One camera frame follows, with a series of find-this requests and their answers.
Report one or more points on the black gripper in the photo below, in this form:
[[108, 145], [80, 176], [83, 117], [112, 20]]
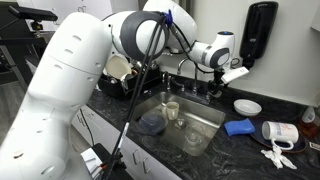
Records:
[[219, 76]]

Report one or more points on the chrome faucet lever blue dot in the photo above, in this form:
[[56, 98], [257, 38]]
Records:
[[218, 96]]

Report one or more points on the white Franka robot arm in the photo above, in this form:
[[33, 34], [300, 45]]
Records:
[[66, 83]]

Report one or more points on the chrome gooseneck faucet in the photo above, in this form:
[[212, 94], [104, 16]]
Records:
[[195, 85]]

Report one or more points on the chrome faucet lever red dot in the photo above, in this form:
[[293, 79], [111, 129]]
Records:
[[178, 85]]

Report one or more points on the stainless steel sink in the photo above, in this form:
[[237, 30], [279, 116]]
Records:
[[200, 113]]

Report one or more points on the white ceramic bowl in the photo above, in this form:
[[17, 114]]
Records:
[[247, 107]]

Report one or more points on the blue sponge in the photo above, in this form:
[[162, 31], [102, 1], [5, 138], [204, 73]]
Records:
[[239, 127]]

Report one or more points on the cream ceramic mug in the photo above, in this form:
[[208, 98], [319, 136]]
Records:
[[171, 110]]

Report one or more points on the metal sink drain strainer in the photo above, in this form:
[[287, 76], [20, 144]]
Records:
[[180, 124]]

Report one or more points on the small chrome gooseneck tap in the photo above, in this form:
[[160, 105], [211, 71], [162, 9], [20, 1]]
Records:
[[166, 80]]

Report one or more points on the clear glass bowl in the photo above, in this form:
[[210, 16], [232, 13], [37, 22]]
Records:
[[194, 135]]

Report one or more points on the dark blue plate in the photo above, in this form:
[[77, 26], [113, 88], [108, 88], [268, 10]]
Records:
[[256, 138]]

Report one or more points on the black dish rack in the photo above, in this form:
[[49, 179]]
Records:
[[146, 83]]

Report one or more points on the blue plastic food container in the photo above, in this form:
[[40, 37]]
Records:
[[151, 122]]

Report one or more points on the white printed mug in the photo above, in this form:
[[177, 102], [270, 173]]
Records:
[[280, 131]]

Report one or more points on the amber dish soap bottle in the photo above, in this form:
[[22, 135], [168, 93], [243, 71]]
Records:
[[308, 115]]

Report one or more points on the large cream plate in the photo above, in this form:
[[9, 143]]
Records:
[[116, 66]]

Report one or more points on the small white card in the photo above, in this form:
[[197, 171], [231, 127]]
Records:
[[315, 146]]

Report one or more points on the white base cabinet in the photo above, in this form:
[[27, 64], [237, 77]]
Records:
[[103, 130]]

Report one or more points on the white flat box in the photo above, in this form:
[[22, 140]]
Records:
[[91, 160]]

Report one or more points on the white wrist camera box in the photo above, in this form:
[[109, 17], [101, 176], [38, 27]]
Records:
[[235, 75]]

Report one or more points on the black wall soap dispenser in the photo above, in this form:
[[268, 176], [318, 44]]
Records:
[[258, 30]]

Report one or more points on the black camera on stand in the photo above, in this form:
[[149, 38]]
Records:
[[33, 14]]

